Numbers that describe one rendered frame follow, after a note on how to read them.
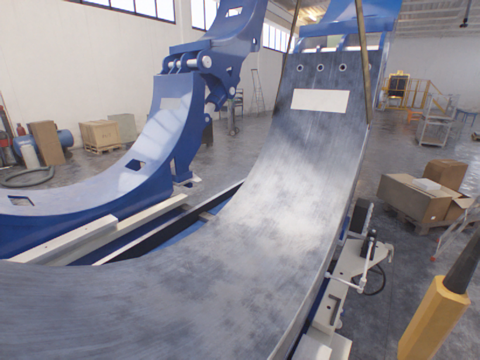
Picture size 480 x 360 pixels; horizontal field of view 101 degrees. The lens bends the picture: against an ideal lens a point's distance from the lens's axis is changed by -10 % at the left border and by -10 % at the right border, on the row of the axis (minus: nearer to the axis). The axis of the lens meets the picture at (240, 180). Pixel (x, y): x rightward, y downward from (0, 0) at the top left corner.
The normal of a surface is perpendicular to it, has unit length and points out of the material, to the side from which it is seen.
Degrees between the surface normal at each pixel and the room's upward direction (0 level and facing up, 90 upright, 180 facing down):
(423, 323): 90
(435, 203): 90
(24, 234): 90
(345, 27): 88
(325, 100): 75
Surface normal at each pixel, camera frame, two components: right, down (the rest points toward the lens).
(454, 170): 0.12, 0.39
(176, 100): -0.55, 0.02
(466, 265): -0.77, 0.18
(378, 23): -0.58, 0.29
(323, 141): -0.47, -0.26
